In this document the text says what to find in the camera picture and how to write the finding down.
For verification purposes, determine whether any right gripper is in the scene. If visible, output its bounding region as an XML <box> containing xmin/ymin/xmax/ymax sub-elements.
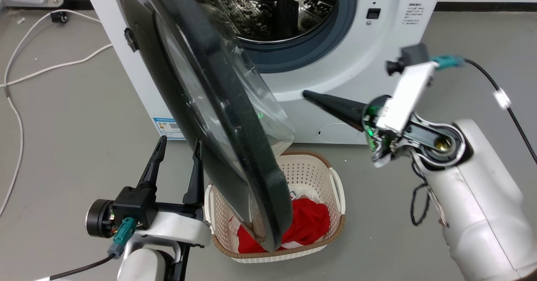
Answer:
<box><xmin>302</xmin><ymin>89</ymin><xmax>467</xmax><ymax>169</ymax></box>

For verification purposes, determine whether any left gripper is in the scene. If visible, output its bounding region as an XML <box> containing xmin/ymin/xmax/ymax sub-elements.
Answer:
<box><xmin>86</xmin><ymin>135</ymin><xmax>212</xmax><ymax>248</ymax></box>

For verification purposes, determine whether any dark round washing machine door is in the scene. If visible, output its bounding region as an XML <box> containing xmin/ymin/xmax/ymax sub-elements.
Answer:
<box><xmin>110</xmin><ymin>0</ymin><xmax>296</xmax><ymax>253</ymax></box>

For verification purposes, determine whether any white front-load washing machine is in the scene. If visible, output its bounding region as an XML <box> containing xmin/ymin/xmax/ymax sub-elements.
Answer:
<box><xmin>80</xmin><ymin>0</ymin><xmax>446</xmax><ymax>146</ymax></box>

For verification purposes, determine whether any clear door glass bowl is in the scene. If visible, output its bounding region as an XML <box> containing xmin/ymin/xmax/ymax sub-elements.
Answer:
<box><xmin>197</xmin><ymin>2</ymin><xmax>296</xmax><ymax>158</ymax></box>

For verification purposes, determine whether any grey rubber door gasket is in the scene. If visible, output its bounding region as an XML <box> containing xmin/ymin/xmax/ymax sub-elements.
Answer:
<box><xmin>238</xmin><ymin>0</ymin><xmax>358</xmax><ymax>74</ymax></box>

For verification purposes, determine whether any black door latch hook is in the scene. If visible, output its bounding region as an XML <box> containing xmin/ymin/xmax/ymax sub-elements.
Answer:
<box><xmin>124</xmin><ymin>27</ymin><xmax>140</xmax><ymax>52</ymax></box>

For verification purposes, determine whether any round filter cover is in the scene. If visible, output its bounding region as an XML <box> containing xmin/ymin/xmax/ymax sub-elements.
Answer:
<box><xmin>315</xmin><ymin>122</ymin><xmax>362</xmax><ymax>144</ymax></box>

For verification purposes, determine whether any blue energy label sticker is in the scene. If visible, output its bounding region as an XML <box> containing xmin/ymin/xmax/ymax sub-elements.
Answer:
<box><xmin>153</xmin><ymin>117</ymin><xmax>186</xmax><ymax>141</ymax></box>

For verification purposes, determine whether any cream plastic laundry basket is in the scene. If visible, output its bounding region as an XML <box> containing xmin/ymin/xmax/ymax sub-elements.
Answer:
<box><xmin>204</xmin><ymin>151</ymin><xmax>347</xmax><ymax>264</ymax></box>

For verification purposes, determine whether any white garment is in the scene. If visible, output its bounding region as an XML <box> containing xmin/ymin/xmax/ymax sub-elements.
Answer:
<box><xmin>289</xmin><ymin>184</ymin><xmax>323</xmax><ymax>204</ymax></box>

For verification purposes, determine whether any red garment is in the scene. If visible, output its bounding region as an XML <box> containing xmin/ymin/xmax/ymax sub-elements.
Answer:
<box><xmin>237</xmin><ymin>197</ymin><xmax>331</xmax><ymax>255</ymax></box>

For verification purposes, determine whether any stainless steel washer drum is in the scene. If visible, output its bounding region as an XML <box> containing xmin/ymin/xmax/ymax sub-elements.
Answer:
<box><xmin>185</xmin><ymin>0</ymin><xmax>339</xmax><ymax>45</ymax></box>

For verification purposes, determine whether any teal left cable connector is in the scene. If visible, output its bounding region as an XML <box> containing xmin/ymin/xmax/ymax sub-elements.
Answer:
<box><xmin>107</xmin><ymin>217</ymin><xmax>138</xmax><ymax>259</ymax></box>

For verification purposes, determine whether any teal cable connector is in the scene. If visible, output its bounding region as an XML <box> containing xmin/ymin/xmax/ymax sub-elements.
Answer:
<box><xmin>107</xmin><ymin>217</ymin><xmax>138</xmax><ymax>259</ymax></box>
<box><xmin>429</xmin><ymin>54</ymin><xmax>465</xmax><ymax>71</ymax></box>

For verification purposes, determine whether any teal right cable connector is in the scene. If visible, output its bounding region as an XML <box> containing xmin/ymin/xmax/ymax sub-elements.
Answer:
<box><xmin>429</xmin><ymin>54</ymin><xmax>465</xmax><ymax>71</ymax></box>

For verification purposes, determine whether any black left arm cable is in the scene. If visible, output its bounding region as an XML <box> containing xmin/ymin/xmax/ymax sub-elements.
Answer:
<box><xmin>36</xmin><ymin>252</ymin><xmax>116</xmax><ymax>281</ymax></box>

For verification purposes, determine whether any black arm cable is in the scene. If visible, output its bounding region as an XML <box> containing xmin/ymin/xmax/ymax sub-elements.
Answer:
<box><xmin>463</xmin><ymin>58</ymin><xmax>537</xmax><ymax>165</ymax></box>
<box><xmin>36</xmin><ymin>252</ymin><xmax>116</xmax><ymax>281</ymax></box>

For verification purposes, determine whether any short white floor cable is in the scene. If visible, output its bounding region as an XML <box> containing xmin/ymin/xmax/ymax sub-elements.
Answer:
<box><xmin>0</xmin><ymin>43</ymin><xmax>114</xmax><ymax>88</ymax></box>

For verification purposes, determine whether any white cable tag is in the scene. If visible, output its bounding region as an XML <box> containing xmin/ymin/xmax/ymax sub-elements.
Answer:
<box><xmin>493</xmin><ymin>88</ymin><xmax>512</xmax><ymax>110</ymax></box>

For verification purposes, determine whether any long white floor cable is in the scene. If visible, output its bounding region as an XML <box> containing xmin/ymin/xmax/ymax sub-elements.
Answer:
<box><xmin>0</xmin><ymin>9</ymin><xmax>102</xmax><ymax>217</ymax></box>

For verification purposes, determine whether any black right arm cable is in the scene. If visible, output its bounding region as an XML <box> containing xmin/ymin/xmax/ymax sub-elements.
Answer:
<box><xmin>463</xmin><ymin>58</ymin><xmax>537</xmax><ymax>165</ymax></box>

